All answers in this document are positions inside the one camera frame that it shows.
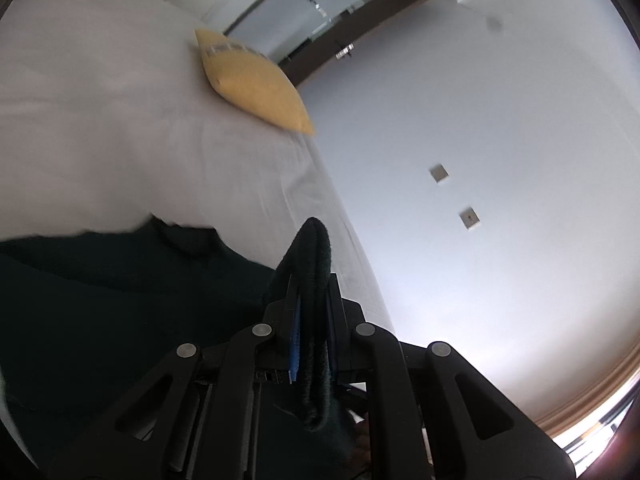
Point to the lower wall switch plate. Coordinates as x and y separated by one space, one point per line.
469 218

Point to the upper wall switch plate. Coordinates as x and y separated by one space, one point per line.
439 173

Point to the dark wood door frame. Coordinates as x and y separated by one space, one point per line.
302 36

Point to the wall switch plate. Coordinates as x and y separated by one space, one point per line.
469 218
439 173

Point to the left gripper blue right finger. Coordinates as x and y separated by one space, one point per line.
335 327

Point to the yellow pillow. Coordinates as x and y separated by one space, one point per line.
251 82

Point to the dark green cloth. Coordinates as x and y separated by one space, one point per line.
85 317

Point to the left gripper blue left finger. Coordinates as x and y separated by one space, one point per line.
293 312

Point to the white bed sheet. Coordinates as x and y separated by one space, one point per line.
107 119

